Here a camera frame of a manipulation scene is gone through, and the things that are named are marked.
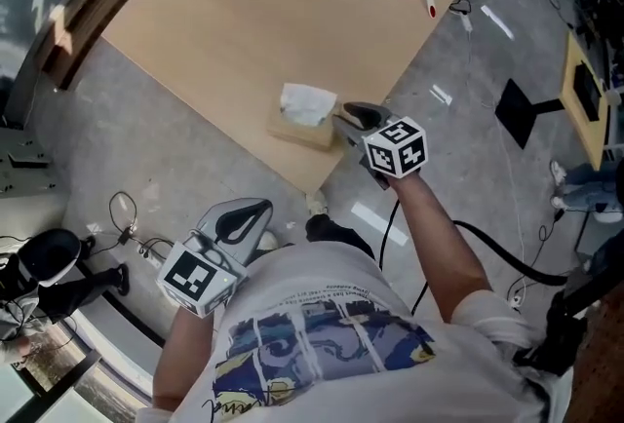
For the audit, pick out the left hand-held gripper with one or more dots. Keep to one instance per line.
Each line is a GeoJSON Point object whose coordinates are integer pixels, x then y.
{"type": "Point", "coordinates": [195, 275]}

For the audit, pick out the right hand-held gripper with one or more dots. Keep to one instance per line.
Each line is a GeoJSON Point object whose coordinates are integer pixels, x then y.
{"type": "Point", "coordinates": [397, 148]}

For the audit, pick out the tan tissue box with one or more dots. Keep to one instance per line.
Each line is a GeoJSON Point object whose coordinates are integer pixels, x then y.
{"type": "Point", "coordinates": [302, 131]}

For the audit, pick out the white tissue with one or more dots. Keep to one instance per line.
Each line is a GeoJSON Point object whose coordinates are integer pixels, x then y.
{"type": "Point", "coordinates": [307, 102]}

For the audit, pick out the person's right forearm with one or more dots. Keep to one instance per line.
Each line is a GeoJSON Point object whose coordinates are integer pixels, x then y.
{"type": "Point", "coordinates": [439, 241]}

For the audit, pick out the person's left forearm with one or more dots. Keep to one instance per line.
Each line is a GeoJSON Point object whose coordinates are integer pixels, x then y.
{"type": "Point", "coordinates": [183, 357]}

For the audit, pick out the person's white shoe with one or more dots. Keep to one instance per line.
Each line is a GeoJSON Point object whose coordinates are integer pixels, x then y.
{"type": "Point", "coordinates": [267, 241]}
{"type": "Point", "coordinates": [317, 203]}

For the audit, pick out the person's black trouser leg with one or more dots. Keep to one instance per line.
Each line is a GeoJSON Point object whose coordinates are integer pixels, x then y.
{"type": "Point", "coordinates": [341, 231]}

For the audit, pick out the white printed t-shirt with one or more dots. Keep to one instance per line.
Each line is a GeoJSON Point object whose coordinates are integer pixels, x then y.
{"type": "Point", "coordinates": [341, 314]}

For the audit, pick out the black square stand base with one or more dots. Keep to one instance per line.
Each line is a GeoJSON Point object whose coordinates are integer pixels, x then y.
{"type": "Point", "coordinates": [517, 111]}

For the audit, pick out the white workbench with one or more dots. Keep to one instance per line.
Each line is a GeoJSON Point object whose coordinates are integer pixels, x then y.
{"type": "Point", "coordinates": [27, 163]}

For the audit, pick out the small wooden desk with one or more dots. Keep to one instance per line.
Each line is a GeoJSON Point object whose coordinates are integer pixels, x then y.
{"type": "Point", "coordinates": [570, 75]}

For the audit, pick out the black device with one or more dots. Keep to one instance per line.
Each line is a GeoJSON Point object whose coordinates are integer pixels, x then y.
{"type": "Point", "coordinates": [587, 92]}

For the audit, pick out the brown wooden bench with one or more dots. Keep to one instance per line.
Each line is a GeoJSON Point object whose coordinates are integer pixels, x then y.
{"type": "Point", "coordinates": [92, 16]}

